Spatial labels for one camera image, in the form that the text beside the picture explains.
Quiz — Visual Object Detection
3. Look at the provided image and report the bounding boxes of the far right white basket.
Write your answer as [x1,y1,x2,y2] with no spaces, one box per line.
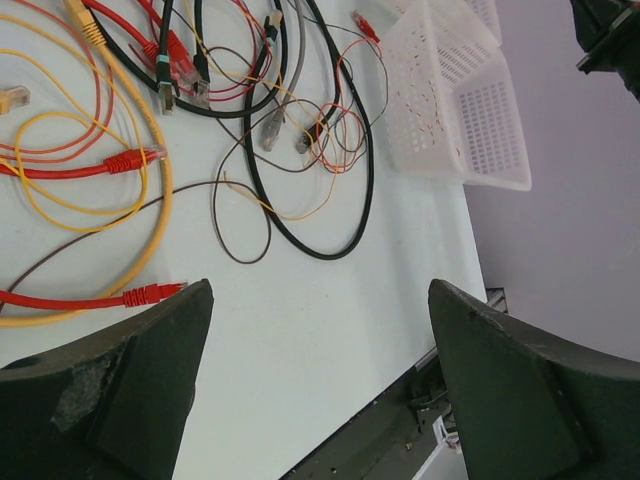
[379,0,502,45]

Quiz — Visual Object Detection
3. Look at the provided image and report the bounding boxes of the brown thin wire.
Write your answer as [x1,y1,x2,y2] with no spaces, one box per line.
[0,44,391,301]

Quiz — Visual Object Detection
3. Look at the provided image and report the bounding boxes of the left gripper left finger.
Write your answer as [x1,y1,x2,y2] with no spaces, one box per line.
[1,279,214,479]

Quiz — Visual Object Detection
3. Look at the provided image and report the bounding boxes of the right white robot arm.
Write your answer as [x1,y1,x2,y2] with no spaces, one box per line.
[570,0,639,101]

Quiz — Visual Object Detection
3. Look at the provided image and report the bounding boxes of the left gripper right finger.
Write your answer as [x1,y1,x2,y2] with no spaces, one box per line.
[428,279,639,479]

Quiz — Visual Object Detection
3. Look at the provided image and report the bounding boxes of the yellow ethernet cable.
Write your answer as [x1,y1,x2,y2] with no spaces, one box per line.
[0,0,175,329]

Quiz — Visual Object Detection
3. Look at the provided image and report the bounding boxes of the grey ethernet cable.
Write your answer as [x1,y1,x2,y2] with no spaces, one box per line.
[262,0,309,154]

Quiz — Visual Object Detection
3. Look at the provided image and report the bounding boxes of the near right white basket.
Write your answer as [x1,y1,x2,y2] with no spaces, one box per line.
[380,1,532,191]

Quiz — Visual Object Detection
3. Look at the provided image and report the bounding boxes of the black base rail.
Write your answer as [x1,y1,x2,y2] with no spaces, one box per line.
[283,348,468,480]

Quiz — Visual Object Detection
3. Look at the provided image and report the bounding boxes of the white basket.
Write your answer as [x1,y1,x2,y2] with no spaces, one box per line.
[379,0,502,45]
[380,1,532,191]

